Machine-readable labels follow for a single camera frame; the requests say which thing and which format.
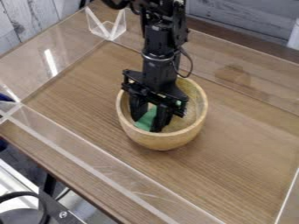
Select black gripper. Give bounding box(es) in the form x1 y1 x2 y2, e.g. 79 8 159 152
121 55 189 132

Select green rectangular block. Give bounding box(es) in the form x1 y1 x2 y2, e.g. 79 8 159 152
133 100 183 132

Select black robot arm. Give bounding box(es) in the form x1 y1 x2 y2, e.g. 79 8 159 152
101 0 189 132

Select brown wooden bowl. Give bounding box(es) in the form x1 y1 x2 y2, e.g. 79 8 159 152
116 78 208 151

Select black table leg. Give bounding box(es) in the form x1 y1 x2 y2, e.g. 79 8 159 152
43 174 57 197

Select clear acrylic enclosure walls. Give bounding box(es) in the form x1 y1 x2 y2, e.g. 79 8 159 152
0 3 299 224

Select black metal bracket with screw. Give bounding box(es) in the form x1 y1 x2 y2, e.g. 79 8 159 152
40 192 87 224

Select black cable loop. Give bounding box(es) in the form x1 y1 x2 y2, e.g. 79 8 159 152
0 191 51 224

